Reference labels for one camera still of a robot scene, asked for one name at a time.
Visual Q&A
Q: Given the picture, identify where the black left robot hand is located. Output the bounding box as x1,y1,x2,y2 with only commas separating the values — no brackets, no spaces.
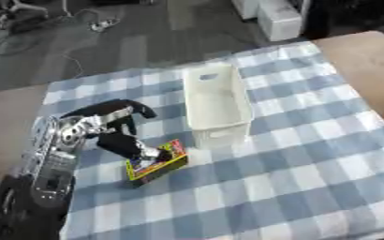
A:
59,98,176,163

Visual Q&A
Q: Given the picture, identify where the colourful printed yellow box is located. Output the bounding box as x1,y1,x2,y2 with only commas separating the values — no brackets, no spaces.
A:
125,139,191,183

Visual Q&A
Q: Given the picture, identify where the white box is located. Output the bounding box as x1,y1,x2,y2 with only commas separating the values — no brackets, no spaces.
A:
231,0,303,42

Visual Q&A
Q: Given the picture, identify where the white power strip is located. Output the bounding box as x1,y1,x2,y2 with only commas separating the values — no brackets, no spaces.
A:
87,18,122,33

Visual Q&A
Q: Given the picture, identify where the white plastic bin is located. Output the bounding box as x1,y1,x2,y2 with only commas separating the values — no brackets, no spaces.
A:
180,62,257,149

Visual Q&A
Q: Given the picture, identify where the black office chair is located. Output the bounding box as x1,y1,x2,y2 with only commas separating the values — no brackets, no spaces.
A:
0,0,53,36

